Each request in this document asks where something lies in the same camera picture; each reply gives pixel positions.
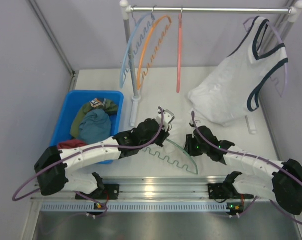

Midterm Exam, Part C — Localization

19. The green hanger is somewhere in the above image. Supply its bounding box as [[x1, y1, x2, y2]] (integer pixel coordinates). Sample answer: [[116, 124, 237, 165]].
[[142, 138, 199, 176]]

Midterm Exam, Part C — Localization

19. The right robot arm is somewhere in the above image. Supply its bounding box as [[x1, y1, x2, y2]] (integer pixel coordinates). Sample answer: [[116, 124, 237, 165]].
[[184, 126, 302, 216]]

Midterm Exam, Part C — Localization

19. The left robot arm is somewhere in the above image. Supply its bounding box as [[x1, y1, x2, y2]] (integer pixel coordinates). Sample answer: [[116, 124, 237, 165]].
[[34, 118, 171, 199]]

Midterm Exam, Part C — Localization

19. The white navy-trimmed tank top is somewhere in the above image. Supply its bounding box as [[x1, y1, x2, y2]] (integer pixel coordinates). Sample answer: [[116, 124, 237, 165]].
[[188, 16, 286, 126]]

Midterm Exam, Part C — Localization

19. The pink hanger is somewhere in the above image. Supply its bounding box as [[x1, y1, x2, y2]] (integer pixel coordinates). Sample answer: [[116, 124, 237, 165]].
[[176, 10, 183, 93]]

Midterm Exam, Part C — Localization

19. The orange hanger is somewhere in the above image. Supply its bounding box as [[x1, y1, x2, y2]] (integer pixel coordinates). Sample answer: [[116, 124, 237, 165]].
[[136, 14, 172, 91]]

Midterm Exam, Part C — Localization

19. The light blue hanger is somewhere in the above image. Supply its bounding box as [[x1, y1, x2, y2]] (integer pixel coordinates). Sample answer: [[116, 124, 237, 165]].
[[119, 1, 155, 92]]

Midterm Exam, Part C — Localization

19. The lilac hanger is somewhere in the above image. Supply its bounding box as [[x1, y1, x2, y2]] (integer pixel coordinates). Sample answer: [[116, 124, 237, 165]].
[[242, 16, 289, 98]]

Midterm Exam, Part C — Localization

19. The olive green garment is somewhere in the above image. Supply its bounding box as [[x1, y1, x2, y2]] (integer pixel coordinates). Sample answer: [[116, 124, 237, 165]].
[[70, 98, 118, 138]]

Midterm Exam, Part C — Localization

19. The teal blue garment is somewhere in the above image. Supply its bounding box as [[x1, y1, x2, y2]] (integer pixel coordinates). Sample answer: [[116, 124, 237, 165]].
[[76, 109, 111, 145]]

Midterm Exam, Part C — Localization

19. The blue plastic bin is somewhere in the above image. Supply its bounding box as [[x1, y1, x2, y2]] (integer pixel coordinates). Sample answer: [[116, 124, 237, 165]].
[[48, 90, 124, 166]]

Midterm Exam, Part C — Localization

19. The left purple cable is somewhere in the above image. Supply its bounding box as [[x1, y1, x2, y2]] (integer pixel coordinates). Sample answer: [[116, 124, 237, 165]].
[[11, 106, 166, 202]]

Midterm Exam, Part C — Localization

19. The purple cable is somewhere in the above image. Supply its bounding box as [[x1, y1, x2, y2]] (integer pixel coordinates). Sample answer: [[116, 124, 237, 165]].
[[11, 106, 166, 202], [190, 110, 302, 228]]

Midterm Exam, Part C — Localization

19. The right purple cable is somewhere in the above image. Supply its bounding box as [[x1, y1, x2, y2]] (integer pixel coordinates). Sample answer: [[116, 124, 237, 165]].
[[190, 110, 302, 228]]

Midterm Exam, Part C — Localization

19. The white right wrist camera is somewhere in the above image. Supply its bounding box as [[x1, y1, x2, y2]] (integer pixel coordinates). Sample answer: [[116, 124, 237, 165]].
[[189, 119, 201, 128]]

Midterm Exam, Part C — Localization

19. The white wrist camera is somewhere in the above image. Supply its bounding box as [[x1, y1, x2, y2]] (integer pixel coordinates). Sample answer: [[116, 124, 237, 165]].
[[189, 119, 201, 128], [155, 110, 175, 132]]

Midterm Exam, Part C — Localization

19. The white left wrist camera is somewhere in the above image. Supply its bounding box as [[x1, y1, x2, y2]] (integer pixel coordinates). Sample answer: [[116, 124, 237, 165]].
[[155, 110, 175, 132]]

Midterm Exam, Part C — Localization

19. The aluminium mounting rail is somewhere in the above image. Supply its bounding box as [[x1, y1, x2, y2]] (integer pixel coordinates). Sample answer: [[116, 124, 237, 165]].
[[30, 175, 274, 203]]

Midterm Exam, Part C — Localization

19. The white slotted cable duct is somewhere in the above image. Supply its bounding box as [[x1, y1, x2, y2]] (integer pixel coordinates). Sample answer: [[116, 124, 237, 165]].
[[40, 201, 244, 214]]

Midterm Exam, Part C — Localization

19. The white garment rack with rail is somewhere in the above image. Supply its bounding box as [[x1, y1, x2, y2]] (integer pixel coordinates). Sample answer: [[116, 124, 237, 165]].
[[119, 0, 302, 127]]

